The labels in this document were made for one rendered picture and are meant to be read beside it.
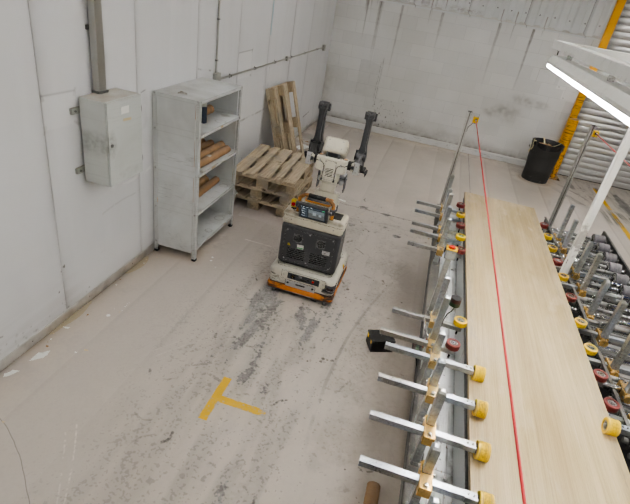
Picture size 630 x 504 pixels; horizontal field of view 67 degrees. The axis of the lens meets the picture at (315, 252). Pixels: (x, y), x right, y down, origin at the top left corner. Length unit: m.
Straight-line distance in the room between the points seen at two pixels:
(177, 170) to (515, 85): 7.23
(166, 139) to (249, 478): 2.83
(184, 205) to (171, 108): 0.87
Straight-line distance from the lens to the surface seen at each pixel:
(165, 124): 4.43
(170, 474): 3.13
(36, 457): 3.33
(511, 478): 2.35
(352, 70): 10.28
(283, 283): 4.39
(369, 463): 2.06
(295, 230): 4.19
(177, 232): 4.77
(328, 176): 4.29
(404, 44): 10.09
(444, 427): 2.79
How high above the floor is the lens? 2.56
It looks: 29 degrees down
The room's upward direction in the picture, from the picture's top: 10 degrees clockwise
